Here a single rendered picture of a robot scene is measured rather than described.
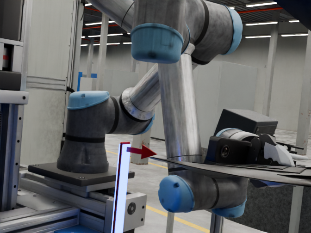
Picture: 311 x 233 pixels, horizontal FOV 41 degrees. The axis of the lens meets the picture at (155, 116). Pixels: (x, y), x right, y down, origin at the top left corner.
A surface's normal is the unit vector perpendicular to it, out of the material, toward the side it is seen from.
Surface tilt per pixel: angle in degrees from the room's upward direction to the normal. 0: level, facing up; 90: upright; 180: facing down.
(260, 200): 90
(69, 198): 90
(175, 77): 77
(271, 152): 84
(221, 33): 109
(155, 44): 92
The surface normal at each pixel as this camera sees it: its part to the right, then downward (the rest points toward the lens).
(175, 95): -0.18, -0.17
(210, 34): 0.48, 0.56
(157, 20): -0.06, 0.04
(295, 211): -0.74, -0.04
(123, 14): -0.38, 0.36
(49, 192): -0.58, -0.01
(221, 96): 0.66, 0.10
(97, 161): 0.68, -0.20
